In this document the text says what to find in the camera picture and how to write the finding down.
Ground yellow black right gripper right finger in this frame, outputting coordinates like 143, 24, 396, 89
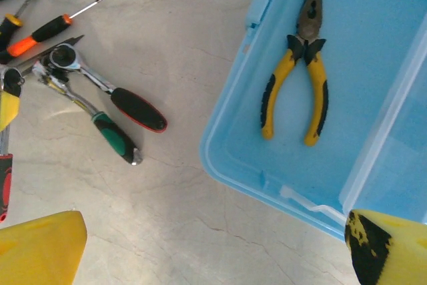
344, 209, 427, 285

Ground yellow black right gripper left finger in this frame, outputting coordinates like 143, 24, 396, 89
0, 210, 88, 285

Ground yellow black screwdriver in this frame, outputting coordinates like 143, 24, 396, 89
0, 0, 54, 51

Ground black red handled ratchet wrench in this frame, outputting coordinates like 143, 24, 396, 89
49, 43, 168, 134

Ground blue plastic tool box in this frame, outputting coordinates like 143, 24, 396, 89
199, 0, 427, 242

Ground yellow black needle-nose pliers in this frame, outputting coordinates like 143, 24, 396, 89
260, 0, 330, 148

